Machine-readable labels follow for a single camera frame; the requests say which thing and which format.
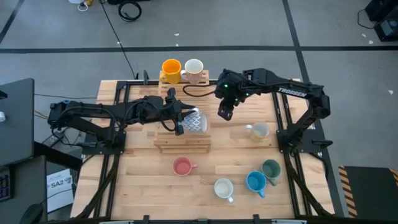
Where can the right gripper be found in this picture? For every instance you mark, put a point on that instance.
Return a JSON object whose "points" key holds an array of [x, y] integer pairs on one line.
{"points": [[228, 105]]}

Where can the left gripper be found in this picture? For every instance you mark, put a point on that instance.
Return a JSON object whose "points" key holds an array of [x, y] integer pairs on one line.
{"points": [[169, 109]]}

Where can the white mug grey diamond pattern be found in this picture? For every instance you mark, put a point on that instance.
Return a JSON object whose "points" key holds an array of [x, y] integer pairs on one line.
{"points": [[194, 124]]}

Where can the white mug yellow dots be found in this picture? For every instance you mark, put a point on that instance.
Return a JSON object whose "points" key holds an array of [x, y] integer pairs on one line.
{"points": [[259, 130]]}

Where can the white mug pink pattern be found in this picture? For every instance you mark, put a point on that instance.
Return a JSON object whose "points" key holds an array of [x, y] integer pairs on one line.
{"points": [[193, 69]]}

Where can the orange mug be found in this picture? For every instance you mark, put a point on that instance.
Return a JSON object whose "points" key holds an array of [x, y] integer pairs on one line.
{"points": [[171, 71]]}

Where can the pink faceted mug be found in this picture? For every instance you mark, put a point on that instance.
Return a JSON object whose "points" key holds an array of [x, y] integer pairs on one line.
{"points": [[183, 167]]}

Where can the green mug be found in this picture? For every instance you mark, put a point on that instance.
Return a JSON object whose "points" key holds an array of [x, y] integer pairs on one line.
{"points": [[271, 169]]}

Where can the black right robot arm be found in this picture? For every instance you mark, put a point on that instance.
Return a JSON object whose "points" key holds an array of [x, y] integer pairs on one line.
{"points": [[292, 91]]}

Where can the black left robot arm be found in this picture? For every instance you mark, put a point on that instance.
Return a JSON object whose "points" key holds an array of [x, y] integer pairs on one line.
{"points": [[136, 112]]}

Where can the wooden slatted mug rack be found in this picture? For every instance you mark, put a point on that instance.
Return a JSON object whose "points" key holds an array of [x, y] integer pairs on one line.
{"points": [[183, 143]]}

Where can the black table clamp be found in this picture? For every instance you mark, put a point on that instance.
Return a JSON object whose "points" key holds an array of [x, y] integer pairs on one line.
{"points": [[256, 218], [145, 77], [146, 218]]}

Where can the white mug blue floral pattern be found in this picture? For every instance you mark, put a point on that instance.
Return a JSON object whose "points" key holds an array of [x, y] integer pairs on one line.
{"points": [[224, 188]]}

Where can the black desk support beam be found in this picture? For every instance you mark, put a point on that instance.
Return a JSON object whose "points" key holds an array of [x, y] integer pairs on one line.
{"points": [[59, 157]]}

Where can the black power adapter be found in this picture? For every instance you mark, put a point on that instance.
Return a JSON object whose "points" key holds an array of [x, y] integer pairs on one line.
{"points": [[53, 139]]}

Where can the white box SA2 print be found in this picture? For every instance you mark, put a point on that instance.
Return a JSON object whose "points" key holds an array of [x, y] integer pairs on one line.
{"points": [[59, 189]]}

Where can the black yellow striped mat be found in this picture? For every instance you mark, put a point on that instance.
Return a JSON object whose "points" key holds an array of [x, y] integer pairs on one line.
{"points": [[370, 193]]}

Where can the grey desk panel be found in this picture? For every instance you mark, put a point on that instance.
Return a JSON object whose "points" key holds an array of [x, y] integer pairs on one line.
{"points": [[17, 124]]}

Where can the grey computer desk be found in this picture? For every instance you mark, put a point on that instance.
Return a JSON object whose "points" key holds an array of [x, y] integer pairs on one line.
{"points": [[28, 180]]}

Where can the black equipment case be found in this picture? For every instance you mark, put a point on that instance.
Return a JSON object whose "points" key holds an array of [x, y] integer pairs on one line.
{"points": [[387, 31]]}

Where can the black bag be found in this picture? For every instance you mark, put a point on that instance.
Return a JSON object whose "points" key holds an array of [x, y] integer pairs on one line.
{"points": [[384, 9]]}

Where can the small white object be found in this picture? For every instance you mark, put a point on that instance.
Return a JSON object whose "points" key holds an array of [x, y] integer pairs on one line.
{"points": [[2, 116]]}

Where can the black keyboard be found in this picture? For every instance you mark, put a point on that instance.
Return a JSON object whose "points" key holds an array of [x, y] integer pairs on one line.
{"points": [[4, 186]]}

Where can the black aluminium table frame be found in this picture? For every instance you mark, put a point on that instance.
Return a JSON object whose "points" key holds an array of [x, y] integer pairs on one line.
{"points": [[136, 83]]}

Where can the silver aluminium bracket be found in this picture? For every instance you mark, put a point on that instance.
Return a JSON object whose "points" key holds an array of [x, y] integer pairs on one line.
{"points": [[116, 222], [289, 222]]}

